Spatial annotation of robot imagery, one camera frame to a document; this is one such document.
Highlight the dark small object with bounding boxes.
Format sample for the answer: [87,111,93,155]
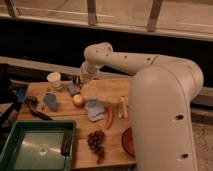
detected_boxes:
[24,96,38,107]

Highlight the wooden table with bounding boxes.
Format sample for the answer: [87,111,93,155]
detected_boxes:
[26,78,136,170]

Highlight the red bowl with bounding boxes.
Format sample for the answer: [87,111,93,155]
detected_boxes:
[121,128,135,157]

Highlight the small metal cup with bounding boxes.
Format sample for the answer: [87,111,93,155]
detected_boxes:
[72,76,81,87]

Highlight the light blue folded cloth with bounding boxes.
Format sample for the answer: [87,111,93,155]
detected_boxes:
[85,96,105,122]

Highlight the yellow apple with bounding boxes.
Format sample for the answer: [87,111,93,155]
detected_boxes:
[72,94,84,107]

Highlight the blue object at left edge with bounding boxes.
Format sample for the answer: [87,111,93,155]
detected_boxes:
[15,88,27,103]

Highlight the white paper cup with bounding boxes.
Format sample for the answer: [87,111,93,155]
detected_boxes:
[47,72,62,90]

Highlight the green plastic bin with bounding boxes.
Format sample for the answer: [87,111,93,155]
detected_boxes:
[0,120,76,171]

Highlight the bunch of dark grapes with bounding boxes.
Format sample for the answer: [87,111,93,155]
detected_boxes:
[87,130,105,164]

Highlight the black brush on bin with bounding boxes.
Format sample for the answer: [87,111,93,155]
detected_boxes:
[61,130,72,156]

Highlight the black handled tool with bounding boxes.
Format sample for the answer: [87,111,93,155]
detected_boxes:
[30,110,53,120]

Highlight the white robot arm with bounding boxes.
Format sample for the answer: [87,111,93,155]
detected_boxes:
[80,42,204,171]

